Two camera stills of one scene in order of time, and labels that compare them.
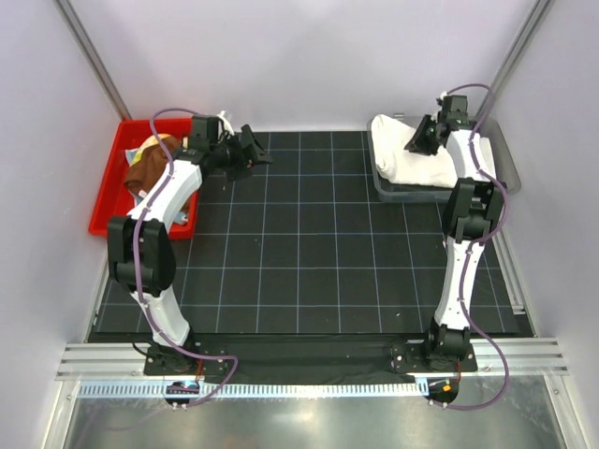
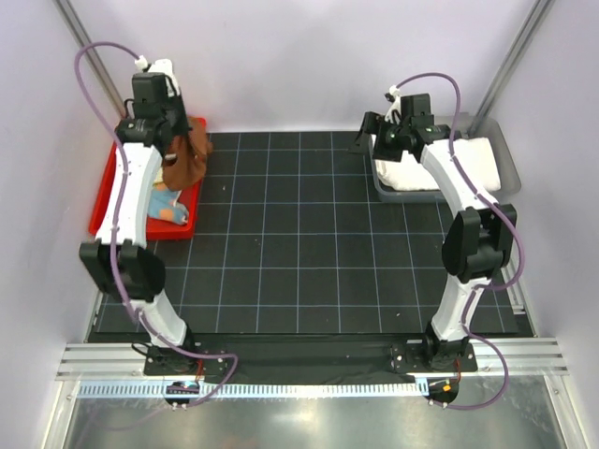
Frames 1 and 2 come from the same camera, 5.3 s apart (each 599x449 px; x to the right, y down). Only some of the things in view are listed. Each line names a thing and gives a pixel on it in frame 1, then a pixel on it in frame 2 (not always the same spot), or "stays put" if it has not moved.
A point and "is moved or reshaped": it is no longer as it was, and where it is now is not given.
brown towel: x=150 y=164 is moved or reshaped
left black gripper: x=241 y=169 → x=179 y=102
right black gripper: x=416 y=143 → x=373 y=123
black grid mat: x=310 y=245 stays put
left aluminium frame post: x=82 y=39 stays put
